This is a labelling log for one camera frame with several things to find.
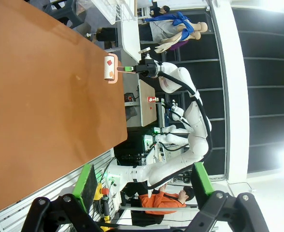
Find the black shelving unit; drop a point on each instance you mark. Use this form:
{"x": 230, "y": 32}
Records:
{"x": 265, "y": 84}

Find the person in orange jacket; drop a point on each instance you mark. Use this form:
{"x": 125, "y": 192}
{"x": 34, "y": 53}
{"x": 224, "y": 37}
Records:
{"x": 161, "y": 203}

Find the beige mannequin blue cloth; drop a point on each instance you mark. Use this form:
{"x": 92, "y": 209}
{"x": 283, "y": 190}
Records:
{"x": 178, "y": 27}

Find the white plastic dish rack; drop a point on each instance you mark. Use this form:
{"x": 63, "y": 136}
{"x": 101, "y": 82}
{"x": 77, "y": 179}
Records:
{"x": 110, "y": 10}

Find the pink lint roller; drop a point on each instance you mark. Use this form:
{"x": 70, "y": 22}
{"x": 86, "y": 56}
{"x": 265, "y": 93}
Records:
{"x": 109, "y": 68}

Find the small wooden table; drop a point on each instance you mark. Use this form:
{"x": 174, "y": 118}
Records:
{"x": 147, "y": 104}

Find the beige mannequin purple cloth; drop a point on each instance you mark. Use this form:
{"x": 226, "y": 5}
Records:
{"x": 180, "y": 43}

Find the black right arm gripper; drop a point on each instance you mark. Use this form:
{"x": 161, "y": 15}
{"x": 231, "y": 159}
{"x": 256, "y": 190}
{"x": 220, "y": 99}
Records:
{"x": 148, "y": 68}

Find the black yellow handheld controller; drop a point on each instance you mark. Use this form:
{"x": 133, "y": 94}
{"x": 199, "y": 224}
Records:
{"x": 106, "y": 210}

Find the small wooden block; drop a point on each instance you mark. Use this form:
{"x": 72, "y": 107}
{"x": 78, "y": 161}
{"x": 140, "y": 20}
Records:
{"x": 144, "y": 50}

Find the left gripper right finger with black green pad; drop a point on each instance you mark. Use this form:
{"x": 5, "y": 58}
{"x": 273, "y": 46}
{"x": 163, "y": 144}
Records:
{"x": 202, "y": 186}

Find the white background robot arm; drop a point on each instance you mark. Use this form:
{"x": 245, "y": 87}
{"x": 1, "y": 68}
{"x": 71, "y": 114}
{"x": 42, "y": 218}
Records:
{"x": 174, "y": 120}

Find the red white carton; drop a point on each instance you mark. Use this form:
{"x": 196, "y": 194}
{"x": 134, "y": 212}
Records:
{"x": 152, "y": 99}

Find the left gripper left finger with black green pad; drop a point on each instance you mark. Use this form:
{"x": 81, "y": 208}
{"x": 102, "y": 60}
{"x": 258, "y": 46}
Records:
{"x": 85, "y": 188}

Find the equipment rack green lights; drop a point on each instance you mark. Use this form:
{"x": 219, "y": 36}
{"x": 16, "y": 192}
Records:
{"x": 149, "y": 141}

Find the black plastic chair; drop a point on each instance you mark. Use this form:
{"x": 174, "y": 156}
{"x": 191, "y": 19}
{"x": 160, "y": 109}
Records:
{"x": 64, "y": 10}

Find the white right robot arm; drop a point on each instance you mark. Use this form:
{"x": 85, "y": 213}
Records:
{"x": 197, "y": 125}

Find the black-haired person dark top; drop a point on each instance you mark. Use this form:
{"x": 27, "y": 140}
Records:
{"x": 163, "y": 10}

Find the white counter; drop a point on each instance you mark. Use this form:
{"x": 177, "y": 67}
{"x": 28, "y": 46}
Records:
{"x": 130, "y": 38}

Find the black red box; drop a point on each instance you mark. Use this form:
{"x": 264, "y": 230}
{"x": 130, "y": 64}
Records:
{"x": 130, "y": 97}

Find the yellow red emergency stop button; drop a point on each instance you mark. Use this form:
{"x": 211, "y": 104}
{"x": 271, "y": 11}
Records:
{"x": 100, "y": 192}

